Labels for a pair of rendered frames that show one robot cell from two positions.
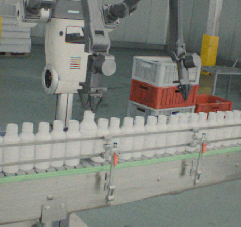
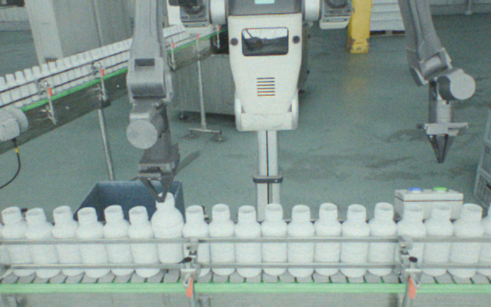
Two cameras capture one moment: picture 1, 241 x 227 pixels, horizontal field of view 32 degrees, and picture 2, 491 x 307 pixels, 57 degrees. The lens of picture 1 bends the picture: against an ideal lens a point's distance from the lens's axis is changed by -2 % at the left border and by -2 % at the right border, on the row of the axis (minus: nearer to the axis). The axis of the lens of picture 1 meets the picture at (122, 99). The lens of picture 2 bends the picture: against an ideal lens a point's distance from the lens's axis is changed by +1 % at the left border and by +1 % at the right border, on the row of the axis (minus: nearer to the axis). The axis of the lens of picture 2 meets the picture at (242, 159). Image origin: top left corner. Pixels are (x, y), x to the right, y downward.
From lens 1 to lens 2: 1.10 m
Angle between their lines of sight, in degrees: 39
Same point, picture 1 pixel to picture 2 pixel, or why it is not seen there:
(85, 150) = (162, 256)
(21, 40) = not seen: hidden behind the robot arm
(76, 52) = (265, 70)
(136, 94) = not seen: outside the picture
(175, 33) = (411, 30)
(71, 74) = (261, 104)
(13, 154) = (37, 254)
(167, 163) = (334, 295)
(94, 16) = (140, 32)
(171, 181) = not seen: outside the picture
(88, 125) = (158, 219)
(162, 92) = not seen: outside the picture
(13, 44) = (396, 20)
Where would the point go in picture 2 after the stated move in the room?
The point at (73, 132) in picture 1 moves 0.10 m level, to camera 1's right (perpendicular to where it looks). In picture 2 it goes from (135, 228) to (165, 244)
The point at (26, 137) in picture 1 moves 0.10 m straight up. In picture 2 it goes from (56, 231) to (46, 192)
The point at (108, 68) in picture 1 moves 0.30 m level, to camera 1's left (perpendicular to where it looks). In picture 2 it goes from (142, 136) to (51, 109)
